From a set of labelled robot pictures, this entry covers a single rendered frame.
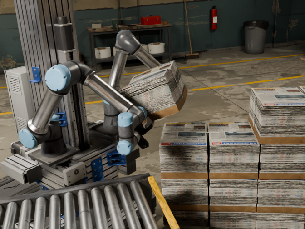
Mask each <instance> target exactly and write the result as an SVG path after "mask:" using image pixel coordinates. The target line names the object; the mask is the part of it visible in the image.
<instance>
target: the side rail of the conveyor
mask: <svg viewBox="0 0 305 229"><path fill-rule="evenodd" d="M148 176H150V174H149V173H145V174H138V175H132V176H127V177H121V178H116V179H109V180H104V181H98V182H93V183H87V184H80V185H75V186H69V187H64V188H58V189H51V190H46V191H40V192H35V193H30V194H22V195H17V196H11V197H6V198H1V199H0V205H2V206H3V208H4V211H3V214H2V218H1V222H0V226H2V225H3V221H4V217H5V212H6V208H7V205H8V204H9V203H10V202H15V203H17V204H18V211H17V216H16V222H15V223H18V222H19V216H20V209H21V204H22V202H23V201H24V200H26V199H29V200H31V201H32V203H33V206H32V214H31V220H34V213H35V204H36V200H37V199H38V198H39V197H44V198H46V200H47V206H46V217H49V204H50V197H51V196H52V195H54V194H57V195H59V196H60V198H61V214H64V195H65V193H67V192H72V193H73V194H74V200H75V211H76V212H77V211H79V205H78V195H77V194H78V192H79V191H80V190H86V191H87V192H88V198H89V206H90V209H93V202H92V197H91V190H92V189H93V188H95V187H98V188H100V189H101V193H102V198H103V203H104V206H107V201H106V197H105V193H104V188H105V187H106V186H107V185H112V186H113V187H114V190H115V194H116V197H117V200H118V203H121V200H120V197H119V194H118V190H117V185H118V184H119V183H125V184H126V185H127V188H128V191H129V194H130V196H131V199H132V201H134V200H135V199H134V196H133V194H132V191H131V188H130V183H131V182H132V181H134V180H136V181H138V182H139V184H140V186H141V188H142V191H143V193H144V196H145V198H151V197H153V194H152V187H151V185H150V183H149V181H148Z"/></svg>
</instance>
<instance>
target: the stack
mask: <svg viewBox="0 0 305 229"><path fill-rule="evenodd" d="M207 136H208V138H207ZM159 154H160V170H161V172H190V173H207V172H208V179H161V185H162V194H163V196H164V198H165V200H166V202H167V204H168V205H209V206H256V205H257V207H298V208H305V179H259V178H258V179H210V178H209V173H258V171H259V173H305V144H259V142H258V140H257V138H256V136H255V134H254V131H253V129H252V127H251V125H250V122H208V123H207V126H206V122H169V123H165V124H164V127H163V131H162V136H161V139H160V144H159ZM208 198H209V200H208ZM209 206H208V211H186V210H171V212H172V214H173V216H174V218H175V219H176V221H177V223H178V225H179V227H180V229H305V214H297V213H260V212H220V211H209Z"/></svg>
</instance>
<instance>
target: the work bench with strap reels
mask: <svg viewBox="0 0 305 229"><path fill-rule="evenodd" d="M140 20H141V23H140V24H133V25H136V26H132V27H131V26H126V25H118V26H119V28H118V31H117V29H112V28H111V27H113V26H102V28H96V29H95V30H92V29H94V28H92V27H89V28H87V30H88V31H89V42H90V51H91V59H92V68H93V67H94V70H95V71H96V73H98V71H97V65H96V63H101V62H110V61H114V57H115V53H116V49H115V47H113V54H111V49H110V47H98V48H95V47H94V39H93V35H99V34H110V33H117V32H120V31H122V30H129V31H131V32H132V31H143V30H159V29H161V41H162V42H161V43H150V44H148V45H145V44H142V47H143V48H144V49H145V50H146V51H147V52H148V53H149V54H151V55H152V56H153V57H159V56H162V60H165V57H164V56H169V62H171V61H172V48H171V26H172V24H170V23H168V24H163V22H161V17H160V16H158V15H157V16H153V15H152V16H148V17H141V19H140ZM163 29H168V47H169V51H166V50H165V43H164V35H163ZM132 59H138V58H137V57H136V56H134V55H131V54H130V53H129V54H128V57H127V60H132Z"/></svg>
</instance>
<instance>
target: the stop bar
mask: <svg viewBox="0 0 305 229"><path fill-rule="evenodd" d="M148 181H149V183H150V185H151V187H152V189H153V192H154V194H155V196H156V198H157V200H158V202H159V204H160V206H161V208H162V210H163V213H164V215H165V217H166V219H167V221H168V223H169V225H170V227H171V229H180V227H179V225H178V223H177V221H176V219H175V218H174V216H173V214H172V212H171V210H170V208H169V206H168V204H167V202H166V200H165V198H164V196H163V194H162V192H161V191H160V188H159V186H158V184H157V182H156V180H155V179H154V177H153V176H148Z"/></svg>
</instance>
